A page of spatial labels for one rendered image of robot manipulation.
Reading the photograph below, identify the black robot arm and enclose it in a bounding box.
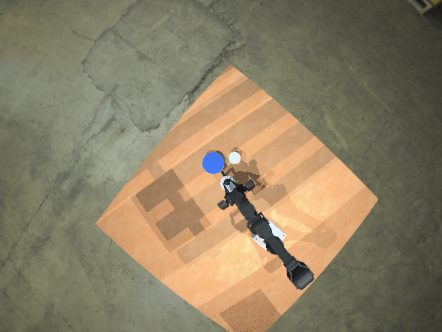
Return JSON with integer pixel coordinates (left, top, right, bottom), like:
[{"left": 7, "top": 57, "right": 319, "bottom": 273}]
[{"left": 227, "top": 187, "right": 315, "bottom": 290}]

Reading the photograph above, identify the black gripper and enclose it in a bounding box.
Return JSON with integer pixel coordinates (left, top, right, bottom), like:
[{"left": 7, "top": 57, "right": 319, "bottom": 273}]
[{"left": 217, "top": 178, "right": 255, "bottom": 211}]

